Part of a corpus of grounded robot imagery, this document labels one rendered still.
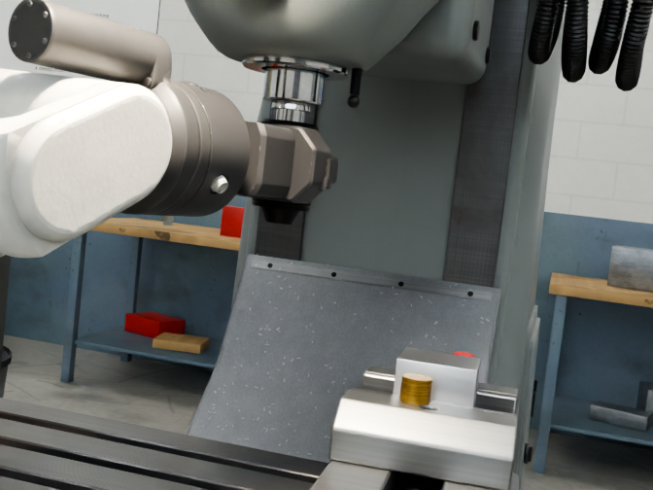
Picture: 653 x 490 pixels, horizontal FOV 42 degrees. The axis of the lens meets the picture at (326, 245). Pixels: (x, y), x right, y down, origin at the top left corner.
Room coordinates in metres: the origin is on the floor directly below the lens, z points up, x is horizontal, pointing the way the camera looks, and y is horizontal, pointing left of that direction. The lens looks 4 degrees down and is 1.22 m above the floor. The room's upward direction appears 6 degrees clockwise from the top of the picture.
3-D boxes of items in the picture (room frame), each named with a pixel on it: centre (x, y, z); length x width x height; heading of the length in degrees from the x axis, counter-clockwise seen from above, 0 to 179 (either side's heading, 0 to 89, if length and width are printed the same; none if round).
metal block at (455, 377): (0.65, -0.10, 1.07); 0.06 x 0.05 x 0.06; 78
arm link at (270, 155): (0.61, 0.09, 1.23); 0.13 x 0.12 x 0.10; 60
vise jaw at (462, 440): (0.60, -0.08, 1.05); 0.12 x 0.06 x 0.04; 78
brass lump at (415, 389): (0.61, -0.08, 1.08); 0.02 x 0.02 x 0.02
